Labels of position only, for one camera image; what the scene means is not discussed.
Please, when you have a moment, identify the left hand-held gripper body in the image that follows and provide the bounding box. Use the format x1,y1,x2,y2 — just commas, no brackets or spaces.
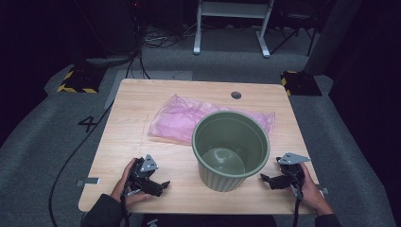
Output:
126,153,162,195

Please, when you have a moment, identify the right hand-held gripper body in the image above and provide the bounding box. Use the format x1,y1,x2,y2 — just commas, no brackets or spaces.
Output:
272,152,311,201

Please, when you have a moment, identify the green ribbed waste bin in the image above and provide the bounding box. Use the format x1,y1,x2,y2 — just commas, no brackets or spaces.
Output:
191,110,271,193

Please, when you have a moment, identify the pink plastic bag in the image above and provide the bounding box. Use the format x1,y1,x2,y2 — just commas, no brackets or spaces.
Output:
147,94,277,147

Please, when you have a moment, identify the person's left hand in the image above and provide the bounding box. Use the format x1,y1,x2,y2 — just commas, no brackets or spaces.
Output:
110,157,152,207

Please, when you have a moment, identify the person's right hand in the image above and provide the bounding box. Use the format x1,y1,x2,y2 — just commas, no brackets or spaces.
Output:
299,163,335,217

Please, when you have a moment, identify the person's dark clothed torso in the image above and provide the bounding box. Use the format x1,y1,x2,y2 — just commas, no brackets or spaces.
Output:
140,214,278,227

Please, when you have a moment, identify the grey column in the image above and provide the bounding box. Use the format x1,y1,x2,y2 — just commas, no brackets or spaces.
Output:
303,0,363,77

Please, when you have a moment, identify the black tripod stand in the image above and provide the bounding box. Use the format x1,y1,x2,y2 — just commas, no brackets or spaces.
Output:
270,0,320,58

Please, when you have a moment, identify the right hand-held gripper cable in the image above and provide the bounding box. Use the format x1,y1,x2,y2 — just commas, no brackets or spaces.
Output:
290,169,305,227

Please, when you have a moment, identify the long black floor cable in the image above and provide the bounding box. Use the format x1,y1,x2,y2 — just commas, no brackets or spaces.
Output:
47,100,115,227

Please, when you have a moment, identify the black yellow striped base plate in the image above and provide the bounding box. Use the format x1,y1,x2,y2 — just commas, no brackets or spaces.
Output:
280,70,323,97
57,65,108,95

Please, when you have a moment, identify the black cable bundle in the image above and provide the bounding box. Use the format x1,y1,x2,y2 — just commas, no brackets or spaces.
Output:
124,22,198,79

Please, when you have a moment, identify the white frame desk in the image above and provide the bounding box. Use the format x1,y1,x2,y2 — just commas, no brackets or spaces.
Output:
192,0,276,60

